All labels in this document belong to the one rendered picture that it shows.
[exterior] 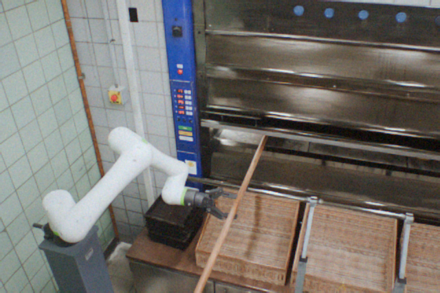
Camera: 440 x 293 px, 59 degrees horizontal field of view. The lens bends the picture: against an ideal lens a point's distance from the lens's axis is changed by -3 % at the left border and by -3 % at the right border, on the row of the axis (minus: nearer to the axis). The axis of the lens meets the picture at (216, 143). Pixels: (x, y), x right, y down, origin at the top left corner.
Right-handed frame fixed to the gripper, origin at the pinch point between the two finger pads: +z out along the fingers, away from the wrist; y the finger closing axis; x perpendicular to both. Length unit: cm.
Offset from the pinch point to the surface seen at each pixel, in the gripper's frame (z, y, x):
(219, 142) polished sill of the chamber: -27, 1, -56
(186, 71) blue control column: -44, -48, -52
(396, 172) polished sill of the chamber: 80, 2, -55
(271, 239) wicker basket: 13, 60, -40
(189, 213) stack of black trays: -38, 38, -26
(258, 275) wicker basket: 13, 56, -6
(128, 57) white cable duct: -82, -52, -53
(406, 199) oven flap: 90, 19, -55
